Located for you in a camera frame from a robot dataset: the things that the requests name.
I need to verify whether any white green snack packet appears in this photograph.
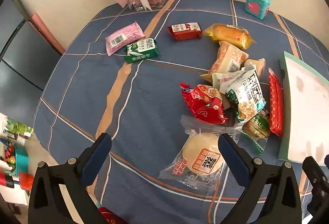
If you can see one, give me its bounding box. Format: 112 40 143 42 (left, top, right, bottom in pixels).
226 69 266 122

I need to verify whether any long red wafer packet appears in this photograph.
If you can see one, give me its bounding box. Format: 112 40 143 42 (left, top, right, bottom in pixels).
268 67 284 137

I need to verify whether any orange white cake packet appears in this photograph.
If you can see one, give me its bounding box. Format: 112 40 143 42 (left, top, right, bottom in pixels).
200 41 249 84

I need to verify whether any small jelly cup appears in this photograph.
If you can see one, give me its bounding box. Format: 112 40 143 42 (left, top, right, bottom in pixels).
243 58 266 78

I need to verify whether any pink board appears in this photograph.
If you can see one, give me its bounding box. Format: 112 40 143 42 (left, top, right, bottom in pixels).
29 12 66 55

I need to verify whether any green biscuit packet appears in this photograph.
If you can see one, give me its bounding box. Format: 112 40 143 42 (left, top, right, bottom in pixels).
124 38 161 64

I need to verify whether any red biscuit packet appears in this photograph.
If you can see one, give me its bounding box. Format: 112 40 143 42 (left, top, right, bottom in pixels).
168 23 203 42

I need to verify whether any red plastic object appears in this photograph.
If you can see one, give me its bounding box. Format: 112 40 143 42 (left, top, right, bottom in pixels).
19 172 34 192

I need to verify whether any blue plaid tablecloth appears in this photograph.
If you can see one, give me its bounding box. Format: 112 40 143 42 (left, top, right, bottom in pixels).
33 0 329 224

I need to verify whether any green-rimmed white box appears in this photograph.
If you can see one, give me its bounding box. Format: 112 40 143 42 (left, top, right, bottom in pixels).
278 51 329 164

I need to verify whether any green gold snack packet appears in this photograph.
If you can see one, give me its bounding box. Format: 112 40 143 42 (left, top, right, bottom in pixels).
242 108 271 155

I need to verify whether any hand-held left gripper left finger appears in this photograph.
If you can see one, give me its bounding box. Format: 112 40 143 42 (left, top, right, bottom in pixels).
28 133 112 224

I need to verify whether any red printed cloth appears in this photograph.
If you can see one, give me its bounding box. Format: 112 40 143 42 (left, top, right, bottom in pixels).
99 207 124 224

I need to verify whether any white red-print snack packet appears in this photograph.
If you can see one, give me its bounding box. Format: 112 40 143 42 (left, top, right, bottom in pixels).
212 71 247 93

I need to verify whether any clear steamed bun packet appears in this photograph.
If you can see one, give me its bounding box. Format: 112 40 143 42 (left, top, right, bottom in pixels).
159 115 243 185

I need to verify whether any yellow bread packet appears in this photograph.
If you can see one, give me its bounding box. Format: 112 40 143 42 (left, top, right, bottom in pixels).
203 24 256 50

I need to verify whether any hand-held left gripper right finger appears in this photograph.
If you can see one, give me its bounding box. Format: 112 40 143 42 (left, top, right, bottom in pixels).
218 133 302 224

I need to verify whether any teal plastic container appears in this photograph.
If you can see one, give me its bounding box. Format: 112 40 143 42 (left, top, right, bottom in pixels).
13 144 29 178

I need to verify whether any red floral snack packet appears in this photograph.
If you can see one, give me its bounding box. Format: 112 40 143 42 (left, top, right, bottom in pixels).
180 83 229 125

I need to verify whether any teal toy box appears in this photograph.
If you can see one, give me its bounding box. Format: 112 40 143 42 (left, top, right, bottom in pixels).
245 0 271 20

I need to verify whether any pink snack packet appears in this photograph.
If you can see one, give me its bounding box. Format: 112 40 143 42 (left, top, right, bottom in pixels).
105 22 145 56

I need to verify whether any green printed box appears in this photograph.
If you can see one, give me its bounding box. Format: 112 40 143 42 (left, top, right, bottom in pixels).
4 117 34 136

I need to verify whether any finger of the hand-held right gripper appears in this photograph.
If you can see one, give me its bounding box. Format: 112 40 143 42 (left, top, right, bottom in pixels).
302 156 329 217

